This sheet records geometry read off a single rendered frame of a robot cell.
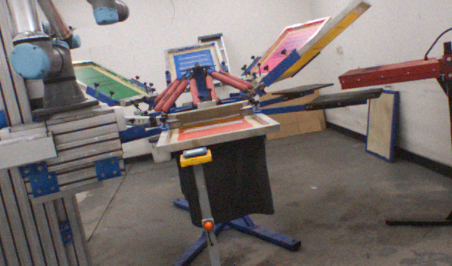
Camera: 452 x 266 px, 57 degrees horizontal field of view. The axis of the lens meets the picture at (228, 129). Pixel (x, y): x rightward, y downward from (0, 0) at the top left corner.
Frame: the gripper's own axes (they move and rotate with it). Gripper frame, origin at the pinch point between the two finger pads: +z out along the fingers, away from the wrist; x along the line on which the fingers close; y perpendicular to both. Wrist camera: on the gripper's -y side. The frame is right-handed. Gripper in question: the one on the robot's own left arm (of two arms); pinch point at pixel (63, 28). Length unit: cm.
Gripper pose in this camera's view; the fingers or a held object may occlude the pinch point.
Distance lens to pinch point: 278.1
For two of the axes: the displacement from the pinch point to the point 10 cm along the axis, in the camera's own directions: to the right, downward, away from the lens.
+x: 10.0, -0.3, -0.3
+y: 0.3, 9.9, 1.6
